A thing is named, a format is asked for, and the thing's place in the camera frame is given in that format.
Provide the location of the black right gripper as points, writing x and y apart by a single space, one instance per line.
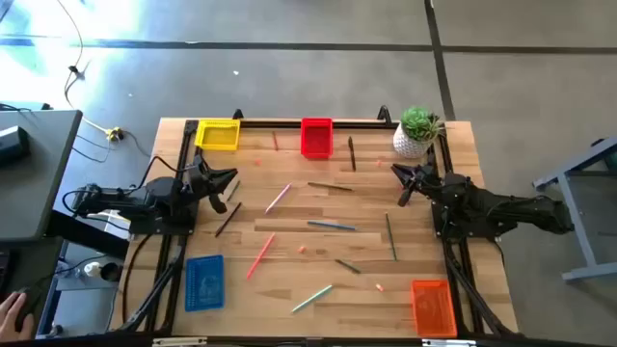
424 178

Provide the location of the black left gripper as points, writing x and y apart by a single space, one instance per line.
200 176

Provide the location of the black pen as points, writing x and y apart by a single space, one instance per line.
352 153

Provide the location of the pink pen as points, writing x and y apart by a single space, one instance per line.
278 198

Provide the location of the green pencil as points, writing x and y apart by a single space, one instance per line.
391 236

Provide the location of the brown crayon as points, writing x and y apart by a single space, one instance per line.
275 141

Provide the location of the olive brown pencil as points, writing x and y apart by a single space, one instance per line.
330 186

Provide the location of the blue pencil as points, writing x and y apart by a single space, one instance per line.
331 225

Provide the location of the red plastic bin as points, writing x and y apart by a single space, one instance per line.
316 140

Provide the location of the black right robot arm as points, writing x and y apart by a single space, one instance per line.
482 202

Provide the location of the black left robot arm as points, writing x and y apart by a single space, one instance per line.
164 190

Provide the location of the white pot with succulent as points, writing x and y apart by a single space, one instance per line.
414 137

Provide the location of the dark brown pencil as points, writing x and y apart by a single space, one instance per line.
228 219

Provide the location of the yellow plastic bin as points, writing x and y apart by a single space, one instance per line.
217 135

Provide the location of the pinkish red pencil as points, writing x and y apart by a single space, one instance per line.
260 256

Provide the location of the blue plastic bin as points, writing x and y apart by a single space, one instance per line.
205 283

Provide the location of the yellow plug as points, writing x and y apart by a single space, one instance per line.
114 133

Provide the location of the orange plastic bin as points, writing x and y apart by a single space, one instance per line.
434 308

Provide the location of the black round container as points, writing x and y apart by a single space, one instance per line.
111 272

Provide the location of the black desk base beam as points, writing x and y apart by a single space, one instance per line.
82 233

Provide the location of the mint green pen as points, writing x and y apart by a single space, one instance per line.
312 299

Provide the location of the white cup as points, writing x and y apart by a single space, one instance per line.
91 269

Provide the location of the blue grey bench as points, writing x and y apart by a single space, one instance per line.
578 226

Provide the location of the grey desk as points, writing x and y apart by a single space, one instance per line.
34 173

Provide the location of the black desktop device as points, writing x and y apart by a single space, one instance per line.
12 144

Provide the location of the black computer mouse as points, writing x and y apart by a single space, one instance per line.
34 299

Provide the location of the person's hand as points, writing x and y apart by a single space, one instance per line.
12 318

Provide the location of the black aluminium frame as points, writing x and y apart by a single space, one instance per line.
279 124

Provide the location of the silver bracket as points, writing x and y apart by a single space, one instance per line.
179 341
448 342

